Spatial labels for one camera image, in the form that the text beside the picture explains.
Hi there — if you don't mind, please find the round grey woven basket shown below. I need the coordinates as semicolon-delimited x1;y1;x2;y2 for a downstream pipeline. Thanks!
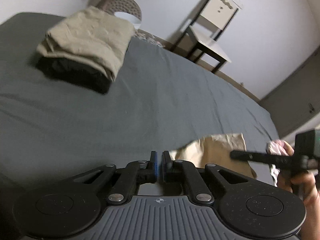
95;0;142;21

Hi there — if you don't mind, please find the folded khaki garment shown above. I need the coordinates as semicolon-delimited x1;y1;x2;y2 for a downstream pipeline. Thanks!
37;6;135;81

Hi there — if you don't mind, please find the pink white crumpled garment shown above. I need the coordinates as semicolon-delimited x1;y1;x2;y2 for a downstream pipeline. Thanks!
266;139;294;187

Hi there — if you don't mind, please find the black and white chair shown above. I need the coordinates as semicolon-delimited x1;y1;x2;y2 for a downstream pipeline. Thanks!
170;0;239;74

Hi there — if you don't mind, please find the dark grey bed sheet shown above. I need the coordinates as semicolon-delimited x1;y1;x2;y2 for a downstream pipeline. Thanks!
1;13;278;191

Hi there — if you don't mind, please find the cream beige garment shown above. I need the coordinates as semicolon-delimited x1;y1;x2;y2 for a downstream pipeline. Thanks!
169;133;257;179

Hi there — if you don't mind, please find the grey door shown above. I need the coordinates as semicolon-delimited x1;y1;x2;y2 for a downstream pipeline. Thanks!
260;51;319;138

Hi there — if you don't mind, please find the person's right hand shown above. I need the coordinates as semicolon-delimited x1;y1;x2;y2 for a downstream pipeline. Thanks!
277;142;320;240

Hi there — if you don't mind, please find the folded black garment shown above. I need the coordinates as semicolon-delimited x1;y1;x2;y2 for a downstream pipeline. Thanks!
36;57;111;94

